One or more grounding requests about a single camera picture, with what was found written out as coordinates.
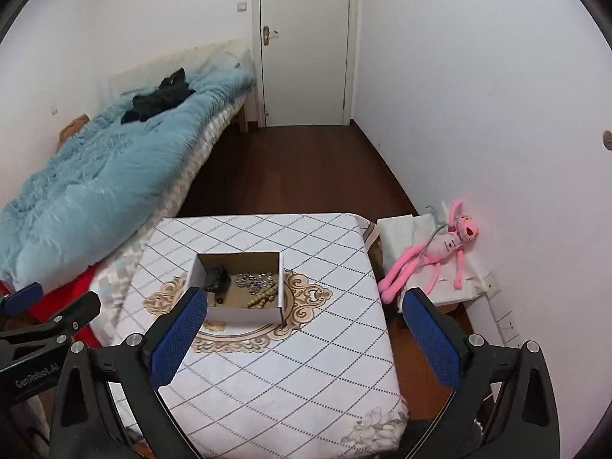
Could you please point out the teal fluffy blanket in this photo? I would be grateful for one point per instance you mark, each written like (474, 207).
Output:
(106, 181)

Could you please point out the white side table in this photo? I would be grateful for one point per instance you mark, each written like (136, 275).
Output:
(399, 233)

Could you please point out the white power strip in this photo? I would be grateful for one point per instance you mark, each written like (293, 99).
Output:
(502, 311)

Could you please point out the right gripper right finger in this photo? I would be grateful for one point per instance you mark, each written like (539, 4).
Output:
(502, 403)

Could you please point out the red cloth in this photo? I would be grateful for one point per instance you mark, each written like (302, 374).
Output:
(57, 299)

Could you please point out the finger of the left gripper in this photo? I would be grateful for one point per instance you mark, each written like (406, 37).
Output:
(68, 321)
(14, 303)

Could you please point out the wire clothes hanger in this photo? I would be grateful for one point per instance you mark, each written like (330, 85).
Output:
(440, 245)

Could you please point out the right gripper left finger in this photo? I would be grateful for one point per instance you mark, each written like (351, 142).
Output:
(85, 420)

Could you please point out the white door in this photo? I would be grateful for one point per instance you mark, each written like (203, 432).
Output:
(304, 57)

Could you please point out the white patterned tablecloth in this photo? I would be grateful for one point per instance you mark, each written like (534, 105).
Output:
(321, 385)

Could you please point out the white cardboard box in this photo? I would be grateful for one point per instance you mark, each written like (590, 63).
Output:
(256, 292)

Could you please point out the pink panther plush toy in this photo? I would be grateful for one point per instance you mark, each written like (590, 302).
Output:
(464, 230)

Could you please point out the black clothing on bed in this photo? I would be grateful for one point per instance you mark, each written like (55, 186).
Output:
(171, 92)

